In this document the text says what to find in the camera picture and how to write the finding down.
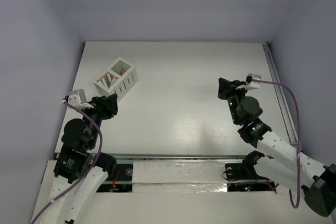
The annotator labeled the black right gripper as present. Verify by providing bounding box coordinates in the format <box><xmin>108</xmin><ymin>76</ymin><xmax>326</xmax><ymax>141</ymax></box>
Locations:
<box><xmin>218</xmin><ymin>77</ymin><xmax>249</xmax><ymax>124</ymax></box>

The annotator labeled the orange capped white marker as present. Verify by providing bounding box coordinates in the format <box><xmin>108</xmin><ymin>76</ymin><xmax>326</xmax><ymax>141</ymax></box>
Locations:
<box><xmin>101</xmin><ymin>76</ymin><xmax>108</xmax><ymax>87</ymax></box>

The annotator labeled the yellow capped white marker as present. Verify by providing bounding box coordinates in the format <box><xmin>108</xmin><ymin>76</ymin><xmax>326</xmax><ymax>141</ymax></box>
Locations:
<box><xmin>106</xmin><ymin>72</ymin><xmax>113</xmax><ymax>86</ymax></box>

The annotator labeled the pink capped white marker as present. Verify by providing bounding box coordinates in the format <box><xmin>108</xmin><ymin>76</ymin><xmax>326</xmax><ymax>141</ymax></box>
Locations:
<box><xmin>97</xmin><ymin>78</ymin><xmax>106</xmax><ymax>88</ymax></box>

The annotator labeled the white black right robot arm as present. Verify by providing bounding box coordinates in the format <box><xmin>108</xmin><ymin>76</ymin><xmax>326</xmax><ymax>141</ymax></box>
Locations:
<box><xmin>218</xmin><ymin>74</ymin><xmax>335</xmax><ymax>217</ymax></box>

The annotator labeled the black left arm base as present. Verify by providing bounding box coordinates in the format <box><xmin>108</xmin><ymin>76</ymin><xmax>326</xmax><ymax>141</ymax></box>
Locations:
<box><xmin>97</xmin><ymin>164</ymin><xmax>133</xmax><ymax>193</ymax></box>

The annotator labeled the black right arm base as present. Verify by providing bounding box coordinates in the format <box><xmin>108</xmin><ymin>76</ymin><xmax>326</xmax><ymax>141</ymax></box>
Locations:
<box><xmin>222</xmin><ymin>151</ymin><xmax>279</xmax><ymax>192</ymax></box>

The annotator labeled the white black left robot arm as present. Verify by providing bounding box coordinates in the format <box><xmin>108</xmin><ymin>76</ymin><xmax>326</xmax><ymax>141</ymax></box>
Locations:
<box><xmin>40</xmin><ymin>90</ymin><xmax>118</xmax><ymax>223</ymax></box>

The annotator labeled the white slotted organizer box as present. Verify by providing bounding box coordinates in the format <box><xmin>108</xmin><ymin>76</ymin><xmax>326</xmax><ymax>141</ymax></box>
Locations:
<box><xmin>93</xmin><ymin>57</ymin><xmax>138</xmax><ymax>102</ymax></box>

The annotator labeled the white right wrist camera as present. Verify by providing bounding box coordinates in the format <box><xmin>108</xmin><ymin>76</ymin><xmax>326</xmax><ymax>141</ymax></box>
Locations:
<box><xmin>236</xmin><ymin>73</ymin><xmax>261</xmax><ymax>91</ymax></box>

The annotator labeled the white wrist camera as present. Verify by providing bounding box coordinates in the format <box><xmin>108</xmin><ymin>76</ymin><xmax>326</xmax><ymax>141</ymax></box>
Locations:
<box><xmin>236</xmin><ymin>73</ymin><xmax>261</xmax><ymax>91</ymax></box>
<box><xmin>62</xmin><ymin>89</ymin><xmax>94</xmax><ymax>110</ymax></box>

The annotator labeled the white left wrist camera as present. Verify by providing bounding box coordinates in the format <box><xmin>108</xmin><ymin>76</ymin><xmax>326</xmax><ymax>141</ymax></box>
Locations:
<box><xmin>62</xmin><ymin>89</ymin><xmax>94</xmax><ymax>110</ymax></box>

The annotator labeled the aluminium rail front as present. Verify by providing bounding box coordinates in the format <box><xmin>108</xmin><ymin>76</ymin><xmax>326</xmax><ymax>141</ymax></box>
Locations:
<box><xmin>111</xmin><ymin>153</ymin><xmax>247</xmax><ymax>160</ymax></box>

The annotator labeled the aluminium rail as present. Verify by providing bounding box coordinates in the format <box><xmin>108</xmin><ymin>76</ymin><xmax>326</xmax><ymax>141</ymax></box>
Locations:
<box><xmin>262</xmin><ymin>42</ymin><xmax>297</xmax><ymax>147</ymax></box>
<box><xmin>111</xmin><ymin>153</ymin><xmax>247</xmax><ymax>160</ymax></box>

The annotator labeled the aluminium rail right side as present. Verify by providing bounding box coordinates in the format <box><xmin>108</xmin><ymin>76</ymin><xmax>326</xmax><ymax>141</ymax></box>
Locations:
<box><xmin>262</xmin><ymin>42</ymin><xmax>297</xmax><ymax>147</ymax></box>

